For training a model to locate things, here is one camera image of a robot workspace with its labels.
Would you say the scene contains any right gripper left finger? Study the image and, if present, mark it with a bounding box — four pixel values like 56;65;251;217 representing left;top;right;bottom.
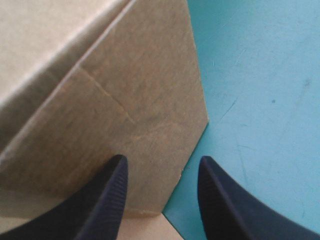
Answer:
0;154;129;240

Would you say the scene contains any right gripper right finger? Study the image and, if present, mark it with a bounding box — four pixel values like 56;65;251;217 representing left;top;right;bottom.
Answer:
197;155;320;240

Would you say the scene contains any brown cardboard box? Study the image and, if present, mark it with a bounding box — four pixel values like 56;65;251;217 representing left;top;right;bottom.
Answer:
0;0;210;240

